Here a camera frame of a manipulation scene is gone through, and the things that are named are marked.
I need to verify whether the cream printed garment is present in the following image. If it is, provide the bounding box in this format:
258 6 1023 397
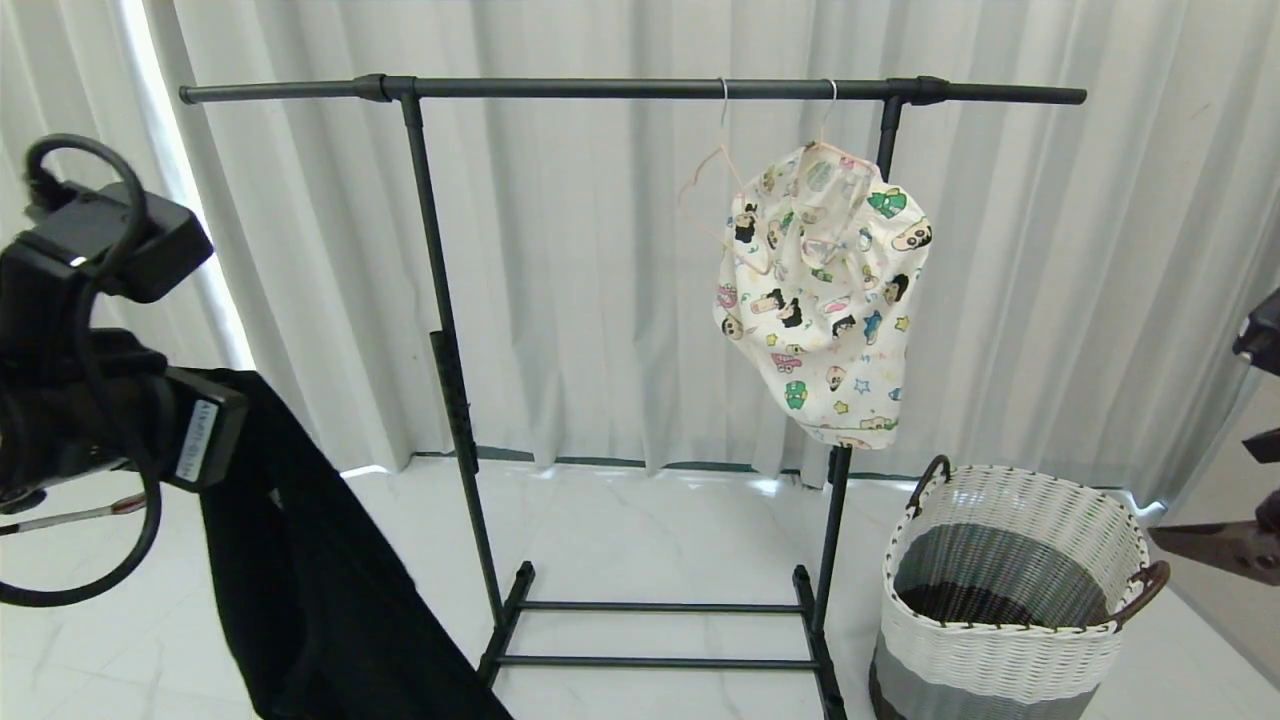
712 143 934 451

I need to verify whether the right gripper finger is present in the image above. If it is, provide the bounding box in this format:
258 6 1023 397
1148 520 1280 586

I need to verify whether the white curtain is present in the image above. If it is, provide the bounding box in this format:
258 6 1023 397
0 0 1280 506

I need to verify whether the pink clothes hanger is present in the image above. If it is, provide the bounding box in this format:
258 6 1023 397
800 78 873 166
677 78 777 277

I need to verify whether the white laundry basket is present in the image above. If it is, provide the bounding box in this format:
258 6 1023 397
868 455 1171 720

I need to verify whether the black clothes rack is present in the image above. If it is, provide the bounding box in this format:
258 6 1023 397
180 73 1088 720

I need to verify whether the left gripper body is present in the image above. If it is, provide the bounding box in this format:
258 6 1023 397
90 365 249 491

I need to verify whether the black garment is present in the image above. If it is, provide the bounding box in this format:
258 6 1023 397
195 368 516 720

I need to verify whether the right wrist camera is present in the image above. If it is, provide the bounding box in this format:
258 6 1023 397
1232 288 1280 377

